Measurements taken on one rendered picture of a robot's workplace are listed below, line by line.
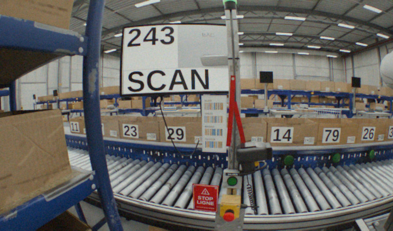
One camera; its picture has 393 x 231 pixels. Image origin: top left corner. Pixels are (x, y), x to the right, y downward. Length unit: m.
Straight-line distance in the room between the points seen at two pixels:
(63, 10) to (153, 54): 0.49
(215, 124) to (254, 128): 0.64
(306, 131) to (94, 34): 1.26
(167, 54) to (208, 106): 0.26
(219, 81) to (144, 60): 0.30
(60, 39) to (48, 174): 0.18
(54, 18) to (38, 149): 0.18
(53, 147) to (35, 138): 0.03
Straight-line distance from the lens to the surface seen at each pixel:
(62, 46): 0.25
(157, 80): 0.68
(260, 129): 1.22
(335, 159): 1.40
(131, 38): 0.75
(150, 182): 1.09
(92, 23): 0.29
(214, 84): 0.69
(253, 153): 0.55
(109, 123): 1.63
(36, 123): 0.26
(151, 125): 1.38
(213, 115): 0.59
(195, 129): 1.25
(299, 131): 1.28
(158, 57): 0.70
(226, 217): 0.63
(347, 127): 1.48
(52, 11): 0.29
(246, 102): 5.46
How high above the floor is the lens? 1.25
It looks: 7 degrees down
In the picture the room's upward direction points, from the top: 1 degrees counter-clockwise
